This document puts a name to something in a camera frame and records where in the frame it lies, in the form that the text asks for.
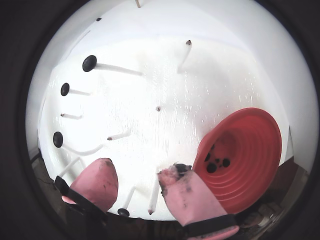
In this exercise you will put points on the white foam board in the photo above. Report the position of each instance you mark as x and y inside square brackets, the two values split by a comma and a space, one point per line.
[150, 100]

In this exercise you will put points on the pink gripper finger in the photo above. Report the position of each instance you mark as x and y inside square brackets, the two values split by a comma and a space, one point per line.
[97, 185]
[190, 200]

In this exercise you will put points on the red collapsible cup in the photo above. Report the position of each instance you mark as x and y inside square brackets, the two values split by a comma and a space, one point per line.
[250, 150]

